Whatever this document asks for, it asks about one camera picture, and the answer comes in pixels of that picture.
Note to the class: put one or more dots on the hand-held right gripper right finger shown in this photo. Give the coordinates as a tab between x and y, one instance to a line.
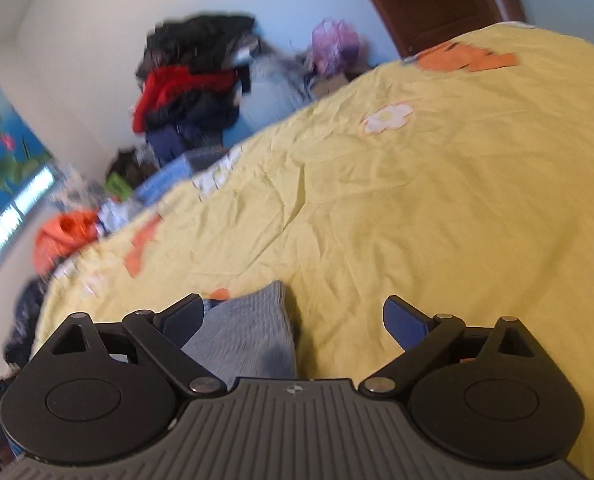
402	319

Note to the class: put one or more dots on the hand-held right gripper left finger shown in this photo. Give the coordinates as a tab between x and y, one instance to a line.
183	314

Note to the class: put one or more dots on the grey sweater with navy sleeves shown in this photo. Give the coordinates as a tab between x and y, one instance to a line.
247	332

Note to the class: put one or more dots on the dark clothes heap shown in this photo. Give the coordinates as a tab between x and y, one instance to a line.
24	320

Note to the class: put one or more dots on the yellow floral bed sheet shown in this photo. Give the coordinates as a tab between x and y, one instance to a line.
402	200

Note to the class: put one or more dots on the white crumpled cloth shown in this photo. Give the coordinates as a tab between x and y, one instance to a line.
114	216

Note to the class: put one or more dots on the light blue knit cloth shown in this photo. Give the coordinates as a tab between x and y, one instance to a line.
169	177

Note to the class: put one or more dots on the orange plastic bag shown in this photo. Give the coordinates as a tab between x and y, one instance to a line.
62	240

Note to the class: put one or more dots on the dark olive cloth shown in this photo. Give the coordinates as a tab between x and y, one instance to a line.
127	170

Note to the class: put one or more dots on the navy padded jacket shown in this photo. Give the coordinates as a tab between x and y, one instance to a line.
192	122

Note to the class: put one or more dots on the window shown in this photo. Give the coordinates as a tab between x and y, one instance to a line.
14	220

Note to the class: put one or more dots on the red garment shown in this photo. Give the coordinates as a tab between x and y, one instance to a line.
177	87

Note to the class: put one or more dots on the clear plastic bag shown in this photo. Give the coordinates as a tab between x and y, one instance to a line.
277	90

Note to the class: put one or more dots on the black garment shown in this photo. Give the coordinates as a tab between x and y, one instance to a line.
197	40

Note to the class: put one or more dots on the pink plastic bag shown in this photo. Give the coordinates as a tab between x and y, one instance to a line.
334	45

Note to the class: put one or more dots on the lotus print wall poster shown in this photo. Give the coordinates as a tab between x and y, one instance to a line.
2	160

